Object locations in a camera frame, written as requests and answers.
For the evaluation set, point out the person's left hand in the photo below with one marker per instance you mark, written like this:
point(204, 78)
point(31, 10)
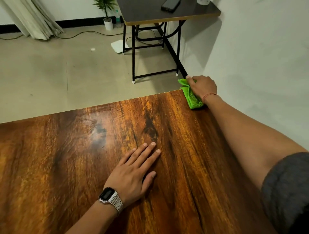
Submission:
point(128, 176)

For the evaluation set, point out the potted green plant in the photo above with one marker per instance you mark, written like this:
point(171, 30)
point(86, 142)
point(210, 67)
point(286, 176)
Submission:
point(106, 12)

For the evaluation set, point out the brown wooden table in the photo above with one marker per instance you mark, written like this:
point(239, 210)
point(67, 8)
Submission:
point(135, 168)

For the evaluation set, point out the person's right fingers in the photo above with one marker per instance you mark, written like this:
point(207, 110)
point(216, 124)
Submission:
point(190, 80)

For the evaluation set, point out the black smartphone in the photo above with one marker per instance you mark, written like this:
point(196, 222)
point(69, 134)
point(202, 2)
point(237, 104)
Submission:
point(170, 4)

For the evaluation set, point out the red thread wristband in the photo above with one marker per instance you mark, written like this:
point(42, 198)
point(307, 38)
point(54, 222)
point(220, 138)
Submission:
point(208, 95)

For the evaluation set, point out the person's right hand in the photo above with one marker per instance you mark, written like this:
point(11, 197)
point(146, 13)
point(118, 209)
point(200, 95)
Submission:
point(202, 86)

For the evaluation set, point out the silver digital wristwatch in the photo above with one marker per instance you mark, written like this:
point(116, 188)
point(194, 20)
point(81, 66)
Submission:
point(111, 197)

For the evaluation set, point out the person's left middle finger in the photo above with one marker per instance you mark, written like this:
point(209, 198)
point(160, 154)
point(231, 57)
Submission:
point(144, 153)

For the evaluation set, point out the green microfiber cloth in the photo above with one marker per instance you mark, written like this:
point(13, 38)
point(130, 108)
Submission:
point(190, 95)

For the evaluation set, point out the person's left forearm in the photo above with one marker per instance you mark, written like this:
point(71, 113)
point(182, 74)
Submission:
point(93, 220)

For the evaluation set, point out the white cup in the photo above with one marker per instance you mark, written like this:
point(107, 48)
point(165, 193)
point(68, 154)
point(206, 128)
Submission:
point(203, 2)

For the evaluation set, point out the person's right forearm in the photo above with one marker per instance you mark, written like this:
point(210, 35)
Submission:
point(243, 135)

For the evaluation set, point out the white flat device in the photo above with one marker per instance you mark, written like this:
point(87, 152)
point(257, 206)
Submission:
point(118, 46)

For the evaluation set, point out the person's left little finger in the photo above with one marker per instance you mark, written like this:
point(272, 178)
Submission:
point(126, 156)

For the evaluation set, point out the grey sleeve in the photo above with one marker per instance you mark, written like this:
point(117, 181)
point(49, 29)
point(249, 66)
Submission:
point(287, 192)

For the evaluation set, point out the person's left thumb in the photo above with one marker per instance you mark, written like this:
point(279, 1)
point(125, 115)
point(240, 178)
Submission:
point(149, 181)

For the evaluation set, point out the clear plastic bottle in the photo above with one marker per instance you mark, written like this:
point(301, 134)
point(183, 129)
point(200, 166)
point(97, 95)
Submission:
point(117, 18)

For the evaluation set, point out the black folding table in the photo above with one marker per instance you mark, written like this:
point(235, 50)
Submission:
point(154, 14)

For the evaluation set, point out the cream curtain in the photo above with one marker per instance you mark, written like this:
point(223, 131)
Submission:
point(33, 18)

